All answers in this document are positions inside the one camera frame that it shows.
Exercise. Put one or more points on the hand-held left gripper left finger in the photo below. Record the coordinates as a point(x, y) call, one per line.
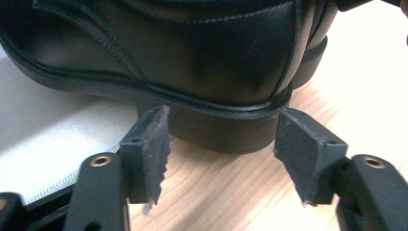
point(149, 150)

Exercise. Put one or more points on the black leather shoe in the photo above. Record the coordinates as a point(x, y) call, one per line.
point(205, 57)

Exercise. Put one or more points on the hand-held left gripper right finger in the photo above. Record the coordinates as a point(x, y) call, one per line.
point(308, 154)

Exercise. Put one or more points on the metal shoe rack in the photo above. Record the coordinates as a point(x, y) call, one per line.
point(48, 138)

